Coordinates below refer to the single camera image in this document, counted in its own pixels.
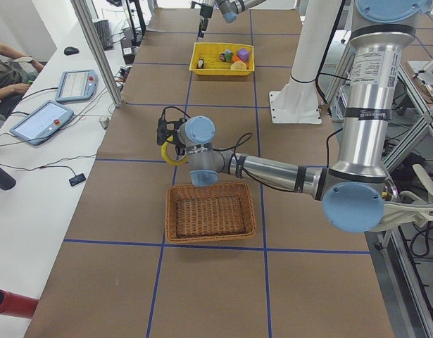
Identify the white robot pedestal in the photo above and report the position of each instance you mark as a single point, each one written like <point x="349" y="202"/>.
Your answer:
<point x="297" y="101"/>

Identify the blue teach pendant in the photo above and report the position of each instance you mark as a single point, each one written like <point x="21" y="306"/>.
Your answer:
<point x="78" y="85"/>
<point x="41" y="124"/>

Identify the blue teach pendant far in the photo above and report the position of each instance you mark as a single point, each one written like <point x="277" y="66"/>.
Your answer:
<point x="78" y="85"/>

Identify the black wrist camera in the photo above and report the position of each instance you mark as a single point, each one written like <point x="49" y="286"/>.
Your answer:
<point x="165" y="128"/>

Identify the purple foam cube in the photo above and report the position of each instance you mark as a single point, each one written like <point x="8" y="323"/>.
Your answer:
<point x="243" y="54"/>

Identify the small black phone device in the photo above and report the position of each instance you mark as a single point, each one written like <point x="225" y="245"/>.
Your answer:
<point x="77" y="179"/>

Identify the black computer mouse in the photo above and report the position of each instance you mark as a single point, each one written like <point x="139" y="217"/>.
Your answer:
<point x="70" y="50"/>

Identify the panda figurine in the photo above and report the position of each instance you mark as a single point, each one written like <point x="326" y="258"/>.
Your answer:
<point x="200" y="64"/>

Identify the yellow clear tape roll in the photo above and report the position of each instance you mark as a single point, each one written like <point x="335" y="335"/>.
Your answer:
<point x="168" y="156"/>

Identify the brown wicker basket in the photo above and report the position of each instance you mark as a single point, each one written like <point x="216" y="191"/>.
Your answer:
<point x="220" y="212"/>

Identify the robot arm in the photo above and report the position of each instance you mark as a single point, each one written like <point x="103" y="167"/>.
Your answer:
<point x="229" y="11"/>
<point x="351" y="189"/>

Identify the seated person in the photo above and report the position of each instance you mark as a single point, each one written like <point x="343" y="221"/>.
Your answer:
<point x="14" y="81"/>

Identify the aluminium frame post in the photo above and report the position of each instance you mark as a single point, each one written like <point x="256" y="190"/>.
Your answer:
<point x="85" y="20"/>

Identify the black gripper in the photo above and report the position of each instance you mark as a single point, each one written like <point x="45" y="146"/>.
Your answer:
<point x="179" y="150"/>
<point x="205" y="12"/>

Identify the blue teach pendant near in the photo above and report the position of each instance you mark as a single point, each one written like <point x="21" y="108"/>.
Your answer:
<point x="41" y="124"/>

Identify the yellow woven plastic basket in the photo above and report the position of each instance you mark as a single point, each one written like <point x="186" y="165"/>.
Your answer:
<point x="211" y="51"/>

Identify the toy croissant bread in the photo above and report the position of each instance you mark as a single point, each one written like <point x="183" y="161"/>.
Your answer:
<point x="238" y="65"/>

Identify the black keyboard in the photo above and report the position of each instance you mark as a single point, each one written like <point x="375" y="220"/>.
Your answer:
<point x="103" y="31"/>

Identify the red cylinder bottle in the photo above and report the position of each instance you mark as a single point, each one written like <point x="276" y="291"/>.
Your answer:
<point x="16" y="305"/>

